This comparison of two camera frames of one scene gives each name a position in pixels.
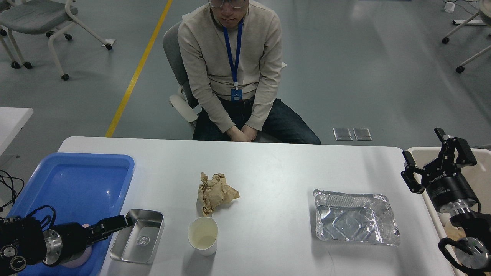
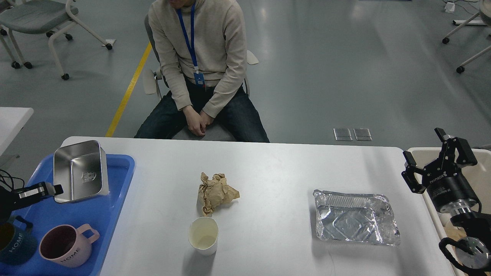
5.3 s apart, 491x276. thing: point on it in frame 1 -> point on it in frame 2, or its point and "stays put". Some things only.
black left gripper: x=63 y=242 -> x=38 y=190
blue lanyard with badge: x=236 y=94 -> x=199 y=76
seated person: x=232 y=52 -> x=202 y=44
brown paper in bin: x=454 y=232 stays put
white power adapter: x=449 y=7 stays put
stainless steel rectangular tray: x=139 y=243 -> x=80 y=171
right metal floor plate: x=362 y=134 stays put
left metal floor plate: x=342 y=134 stays put
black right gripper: x=452 y=194 stays put
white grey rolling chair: x=39 y=18 stays put
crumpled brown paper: x=214 y=192 stays put
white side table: x=12 y=120 stays put
